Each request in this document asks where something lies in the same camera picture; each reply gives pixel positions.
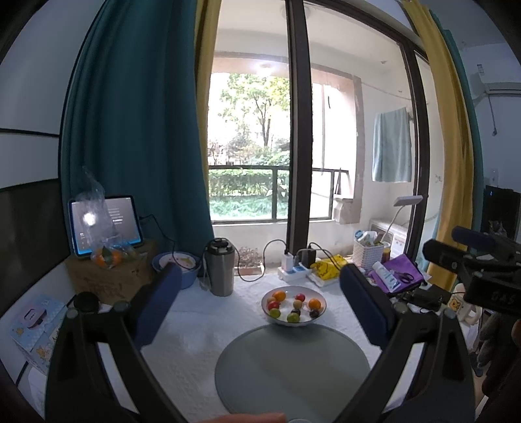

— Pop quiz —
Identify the clear bag of oranges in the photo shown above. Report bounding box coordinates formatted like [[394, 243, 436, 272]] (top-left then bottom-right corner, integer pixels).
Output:
[[79, 167, 127, 269]]

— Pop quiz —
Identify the white power strip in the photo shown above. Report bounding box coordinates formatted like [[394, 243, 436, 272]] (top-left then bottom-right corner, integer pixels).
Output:
[[277, 264, 312, 282]]

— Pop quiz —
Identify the yellow plastic bag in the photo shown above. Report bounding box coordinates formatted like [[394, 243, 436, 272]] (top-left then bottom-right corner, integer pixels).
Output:
[[310, 255, 346, 280]]

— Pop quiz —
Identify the white tube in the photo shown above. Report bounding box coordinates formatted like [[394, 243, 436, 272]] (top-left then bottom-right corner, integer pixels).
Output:
[[372, 261, 401, 290]]

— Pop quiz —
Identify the white bear mug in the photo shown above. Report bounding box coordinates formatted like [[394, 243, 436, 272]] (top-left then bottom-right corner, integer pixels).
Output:
[[450, 283, 478, 324]]

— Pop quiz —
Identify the cardboard box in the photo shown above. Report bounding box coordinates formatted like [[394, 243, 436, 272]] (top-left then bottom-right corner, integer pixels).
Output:
[[65, 240, 159, 304]]

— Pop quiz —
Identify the dry potted plant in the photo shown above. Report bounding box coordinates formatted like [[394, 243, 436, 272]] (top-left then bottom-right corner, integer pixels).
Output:
[[237, 246, 263, 269]]

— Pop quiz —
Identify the black tablet cable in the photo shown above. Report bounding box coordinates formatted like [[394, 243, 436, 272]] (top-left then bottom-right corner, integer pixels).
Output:
[[138, 214, 180, 265]]

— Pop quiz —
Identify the light blue towel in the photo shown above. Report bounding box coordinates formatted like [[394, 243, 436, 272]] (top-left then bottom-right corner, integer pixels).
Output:
[[372, 107, 413, 184]]

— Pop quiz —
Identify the person's left hand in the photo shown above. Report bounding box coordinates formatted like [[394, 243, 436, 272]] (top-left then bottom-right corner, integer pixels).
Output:
[[204, 412, 288, 423]]

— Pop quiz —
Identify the white air conditioner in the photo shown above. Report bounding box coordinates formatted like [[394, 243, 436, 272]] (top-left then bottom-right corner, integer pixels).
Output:
[[472, 63, 521, 98]]

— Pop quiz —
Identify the white textured tablecloth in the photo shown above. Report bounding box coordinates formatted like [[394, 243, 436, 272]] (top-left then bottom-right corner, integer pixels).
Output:
[[98, 272, 428, 416]]

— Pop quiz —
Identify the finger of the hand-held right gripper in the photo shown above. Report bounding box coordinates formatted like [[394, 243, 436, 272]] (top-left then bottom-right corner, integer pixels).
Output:
[[422, 239, 475, 280], [452, 225, 514, 255]]

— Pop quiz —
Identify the grey-green round tray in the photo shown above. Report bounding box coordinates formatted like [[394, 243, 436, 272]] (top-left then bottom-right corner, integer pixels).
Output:
[[214, 324, 371, 420]]

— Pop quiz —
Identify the yellow curtain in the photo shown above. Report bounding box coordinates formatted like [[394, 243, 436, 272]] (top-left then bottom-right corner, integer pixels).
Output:
[[194, 0, 222, 184], [403, 0, 473, 249]]

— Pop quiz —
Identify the black balcony railing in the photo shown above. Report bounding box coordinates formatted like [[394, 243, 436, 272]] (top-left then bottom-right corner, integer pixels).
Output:
[[207, 165, 351, 222]]

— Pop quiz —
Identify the purple pouch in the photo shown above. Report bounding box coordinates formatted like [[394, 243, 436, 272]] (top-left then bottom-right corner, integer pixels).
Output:
[[366, 254, 426, 291]]

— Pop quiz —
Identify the black charger cable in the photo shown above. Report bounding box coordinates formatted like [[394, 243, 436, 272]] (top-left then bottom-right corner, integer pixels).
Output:
[[236, 239, 289, 282], [308, 243, 346, 265]]

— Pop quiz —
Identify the stainless steel tumbler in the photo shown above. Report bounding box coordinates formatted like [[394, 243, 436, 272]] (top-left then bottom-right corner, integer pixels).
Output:
[[204, 238, 236, 297]]

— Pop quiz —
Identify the tablet computer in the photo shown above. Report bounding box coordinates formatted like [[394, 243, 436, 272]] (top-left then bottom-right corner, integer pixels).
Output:
[[68, 195, 144, 258]]

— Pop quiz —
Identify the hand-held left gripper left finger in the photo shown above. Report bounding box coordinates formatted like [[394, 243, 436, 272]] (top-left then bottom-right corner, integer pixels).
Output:
[[47, 263, 182, 423]]

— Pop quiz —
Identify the white round plate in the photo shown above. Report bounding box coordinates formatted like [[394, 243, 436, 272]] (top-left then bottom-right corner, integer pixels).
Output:
[[261, 285, 328, 326]]

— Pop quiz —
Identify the black device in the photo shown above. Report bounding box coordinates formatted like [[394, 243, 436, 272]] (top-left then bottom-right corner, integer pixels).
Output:
[[409, 283, 452, 312]]

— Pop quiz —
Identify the white desk lamp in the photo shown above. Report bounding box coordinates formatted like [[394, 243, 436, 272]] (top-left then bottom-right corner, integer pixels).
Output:
[[380, 195, 424, 245]]

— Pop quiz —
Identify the teal curtain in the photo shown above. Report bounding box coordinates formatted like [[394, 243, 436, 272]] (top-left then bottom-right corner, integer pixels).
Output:
[[60, 0, 222, 265], [429, 8, 485, 228]]

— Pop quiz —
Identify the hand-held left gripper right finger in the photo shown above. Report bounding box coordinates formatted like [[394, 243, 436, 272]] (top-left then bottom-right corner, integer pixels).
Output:
[[340, 264, 475, 423]]

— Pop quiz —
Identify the black computer tower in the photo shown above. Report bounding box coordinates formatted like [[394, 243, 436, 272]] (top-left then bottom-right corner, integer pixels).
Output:
[[484, 185, 521, 245]]

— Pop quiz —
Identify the light blue printed box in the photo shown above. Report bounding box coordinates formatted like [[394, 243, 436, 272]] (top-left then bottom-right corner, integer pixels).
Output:
[[8, 295, 68, 377]]

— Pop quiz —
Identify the blue plastic bowl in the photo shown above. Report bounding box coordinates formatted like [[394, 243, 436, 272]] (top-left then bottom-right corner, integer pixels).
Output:
[[151, 251, 202, 289]]

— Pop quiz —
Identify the stack of white papers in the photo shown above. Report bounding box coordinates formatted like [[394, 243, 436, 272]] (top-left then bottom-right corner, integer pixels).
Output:
[[307, 270, 340, 287]]

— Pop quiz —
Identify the white woven basket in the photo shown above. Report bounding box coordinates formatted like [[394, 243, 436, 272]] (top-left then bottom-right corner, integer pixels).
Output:
[[352, 240, 391, 271]]

